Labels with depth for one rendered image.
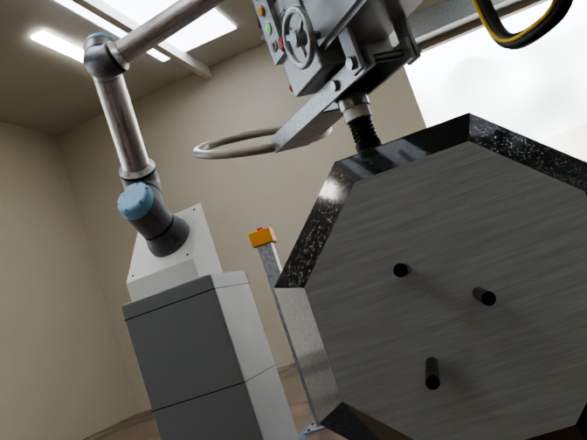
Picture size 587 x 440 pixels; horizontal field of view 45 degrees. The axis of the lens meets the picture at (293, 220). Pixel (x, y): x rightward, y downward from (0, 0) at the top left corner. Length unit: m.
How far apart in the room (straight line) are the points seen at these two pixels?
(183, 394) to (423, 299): 1.71
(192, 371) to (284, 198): 6.35
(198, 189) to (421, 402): 8.27
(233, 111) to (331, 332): 8.19
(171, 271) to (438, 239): 1.79
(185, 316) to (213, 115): 6.83
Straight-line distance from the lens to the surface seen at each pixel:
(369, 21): 1.70
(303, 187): 8.91
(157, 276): 2.88
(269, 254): 3.77
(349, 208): 1.21
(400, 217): 1.20
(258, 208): 9.06
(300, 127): 2.03
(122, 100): 2.78
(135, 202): 2.80
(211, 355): 2.72
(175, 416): 2.82
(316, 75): 1.80
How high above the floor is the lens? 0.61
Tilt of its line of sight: 7 degrees up
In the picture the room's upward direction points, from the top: 19 degrees counter-clockwise
